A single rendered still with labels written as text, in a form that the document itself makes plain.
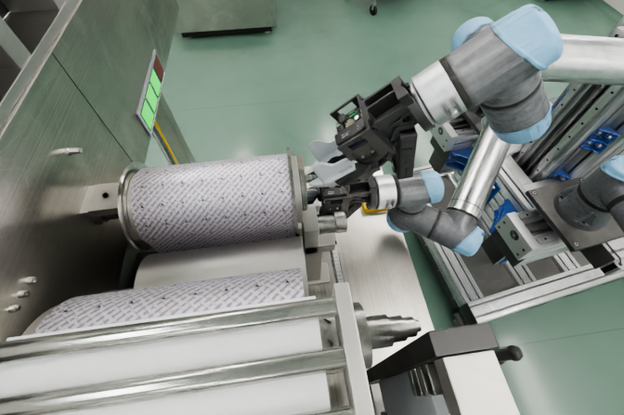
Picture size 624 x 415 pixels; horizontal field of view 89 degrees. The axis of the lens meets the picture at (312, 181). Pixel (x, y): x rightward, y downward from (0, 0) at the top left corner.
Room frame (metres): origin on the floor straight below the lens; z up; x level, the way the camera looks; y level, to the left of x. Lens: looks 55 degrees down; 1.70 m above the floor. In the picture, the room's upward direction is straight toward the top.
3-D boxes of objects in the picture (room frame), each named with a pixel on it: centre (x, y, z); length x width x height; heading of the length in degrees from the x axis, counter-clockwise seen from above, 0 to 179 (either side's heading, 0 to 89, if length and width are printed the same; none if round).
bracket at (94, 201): (0.26, 0.33, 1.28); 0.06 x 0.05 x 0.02; 98
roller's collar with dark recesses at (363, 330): (0.06, -0.03, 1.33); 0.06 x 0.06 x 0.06; 8
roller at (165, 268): (0.17, 0.14, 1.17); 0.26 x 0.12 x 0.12; 98
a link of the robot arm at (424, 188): (0.40, -0.23, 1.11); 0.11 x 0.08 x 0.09; 98
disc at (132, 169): (0.27, 0.28, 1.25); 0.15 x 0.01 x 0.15; 8
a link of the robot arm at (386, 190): (0.39, -0.15, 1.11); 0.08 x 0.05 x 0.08; 8
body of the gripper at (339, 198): (0.38, -0.07, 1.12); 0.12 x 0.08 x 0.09; 98
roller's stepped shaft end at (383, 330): (0.07, -0.09, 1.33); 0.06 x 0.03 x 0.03; 98
